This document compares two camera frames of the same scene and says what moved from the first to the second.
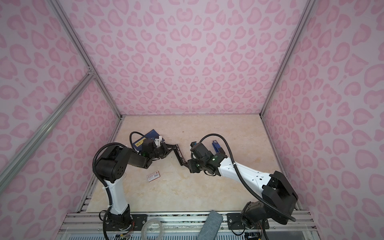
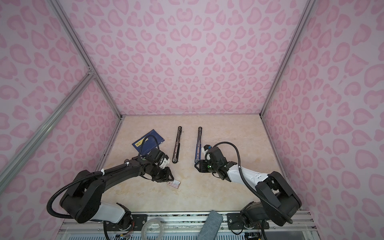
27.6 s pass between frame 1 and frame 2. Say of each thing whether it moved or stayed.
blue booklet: stayed
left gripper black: moved
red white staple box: moved
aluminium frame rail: stayed
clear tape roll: stayed
